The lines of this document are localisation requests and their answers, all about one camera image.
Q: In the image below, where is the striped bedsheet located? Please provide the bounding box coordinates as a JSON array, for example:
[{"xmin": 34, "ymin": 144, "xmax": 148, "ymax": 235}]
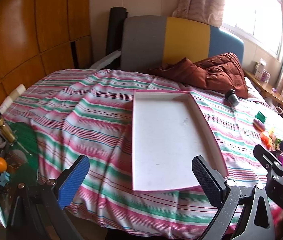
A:
[{"xmin": 0, "ymin": 69, "xmax": 283, "ymax": 238}]

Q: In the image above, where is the grey yellow blue headboard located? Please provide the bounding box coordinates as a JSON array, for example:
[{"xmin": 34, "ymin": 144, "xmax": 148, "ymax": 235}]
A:
[{"xmin": 121, "ymin": 16, "xmax": 244, "ymax": 71}]

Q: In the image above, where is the purple oval case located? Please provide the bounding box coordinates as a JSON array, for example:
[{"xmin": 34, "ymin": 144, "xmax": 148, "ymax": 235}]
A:
[{"xmin": 253, "ymin": 119, "xmax": 267, "ymax": 132}]

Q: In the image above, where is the stack of paper cups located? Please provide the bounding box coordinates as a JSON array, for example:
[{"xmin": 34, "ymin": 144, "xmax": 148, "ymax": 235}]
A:
[{"xmin": 0, "ymin": 84, "xmax": 27, "ymax": 113}]

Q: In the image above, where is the orange building block toy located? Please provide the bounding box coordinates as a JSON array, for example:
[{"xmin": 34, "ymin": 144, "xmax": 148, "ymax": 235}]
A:
[{"xmin": 260, "ymin": 131, "xmax": 273, "ymax": 143}]

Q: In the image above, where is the white tray with pink rim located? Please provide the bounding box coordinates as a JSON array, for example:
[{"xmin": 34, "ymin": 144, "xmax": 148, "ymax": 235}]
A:
[{"xmin": 131, "ymin": 89, "xmax": 229, "ymax": 193}]

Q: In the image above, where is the white cloth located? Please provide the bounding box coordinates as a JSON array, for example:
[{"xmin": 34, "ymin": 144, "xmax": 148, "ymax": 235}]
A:
[{"xmin": 89, "ymin": 50, "xmax": 122, "ymax": 69}]

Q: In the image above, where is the wooden wardrobe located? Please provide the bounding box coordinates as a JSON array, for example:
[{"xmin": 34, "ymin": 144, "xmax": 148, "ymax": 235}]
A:
[{"xmin": 0, "ymin": 0, "xmax": 93, "ymax": 120}]

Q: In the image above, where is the wooden bedside table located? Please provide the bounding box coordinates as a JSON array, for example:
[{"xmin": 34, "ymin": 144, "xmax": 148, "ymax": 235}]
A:
[{"xmin": 244, "ymin": 69, "xmax": 283, "ymax": 108}]

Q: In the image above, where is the green glass table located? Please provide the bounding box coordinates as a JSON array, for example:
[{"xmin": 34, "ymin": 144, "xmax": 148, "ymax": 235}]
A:
[{"xmin": 0, "ymin": 121, "xmax": 40, "ymax": 230}]

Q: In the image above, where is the brown quilted jacket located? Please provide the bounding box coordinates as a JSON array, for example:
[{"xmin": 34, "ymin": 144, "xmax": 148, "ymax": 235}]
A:
[{"xmin": 148, "ymin": 52, "xmax": 249, "ymax": 99}]

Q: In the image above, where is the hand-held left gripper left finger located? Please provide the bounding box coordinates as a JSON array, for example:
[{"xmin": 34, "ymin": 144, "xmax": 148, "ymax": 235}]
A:
[{"xmin": 6, "ymin": 155, "xmax": 90, "ymax": 240}]

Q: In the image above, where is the black rolled mat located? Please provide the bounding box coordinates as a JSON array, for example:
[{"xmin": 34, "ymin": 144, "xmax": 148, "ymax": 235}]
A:
[{"xmin": 106, "ymin": 7, "xmax": 127, "ymax": 55}]

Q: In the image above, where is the white box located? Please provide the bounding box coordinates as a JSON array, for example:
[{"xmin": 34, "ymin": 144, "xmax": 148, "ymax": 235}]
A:
[{"xmin": 254, "ymin": 59, "xmax": 267, "ymax": 80}]

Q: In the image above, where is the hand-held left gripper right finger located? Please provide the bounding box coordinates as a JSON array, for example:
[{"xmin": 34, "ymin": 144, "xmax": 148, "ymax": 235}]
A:
[{"xmin": 192, "ymin": 156, "xmax": 275, "ymax": 240}]

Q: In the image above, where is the black cylindrical jar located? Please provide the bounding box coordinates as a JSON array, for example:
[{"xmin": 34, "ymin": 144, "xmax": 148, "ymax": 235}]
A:
[{"xmin": 225, "ymin": 89, "xmax": 240, "ymax": 107}]

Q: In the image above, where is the small teal toy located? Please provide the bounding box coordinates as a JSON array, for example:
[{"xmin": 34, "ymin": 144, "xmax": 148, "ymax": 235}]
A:
[{"xmin": 0, "ymin": 171, "xmax": 10, "ymax": 187}]

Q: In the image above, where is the window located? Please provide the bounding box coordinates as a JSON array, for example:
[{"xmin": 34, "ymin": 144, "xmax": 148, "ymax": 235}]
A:
[{"xmin": 221, "ymin": 0, "xmax": 283, "ymax": 58}]

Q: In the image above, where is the green plastic block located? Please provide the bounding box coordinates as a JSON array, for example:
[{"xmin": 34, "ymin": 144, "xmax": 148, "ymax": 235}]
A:
[{"xmin": 255, "ymin": 111, "xmax": 267, "ymax": 123}]

